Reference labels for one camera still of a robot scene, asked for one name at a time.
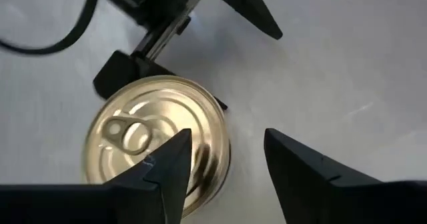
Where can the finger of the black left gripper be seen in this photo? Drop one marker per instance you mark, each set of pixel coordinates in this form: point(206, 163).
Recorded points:
point(253, 10)
point(113, 74)

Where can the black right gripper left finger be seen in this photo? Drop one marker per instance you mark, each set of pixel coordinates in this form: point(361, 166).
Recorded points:
point(100, 207)

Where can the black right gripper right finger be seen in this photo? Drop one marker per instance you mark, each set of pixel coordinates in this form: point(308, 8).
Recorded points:
point(333, 204)

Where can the gold lid blue label can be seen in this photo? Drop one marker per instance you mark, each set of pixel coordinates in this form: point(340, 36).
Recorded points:
point(173, 100)

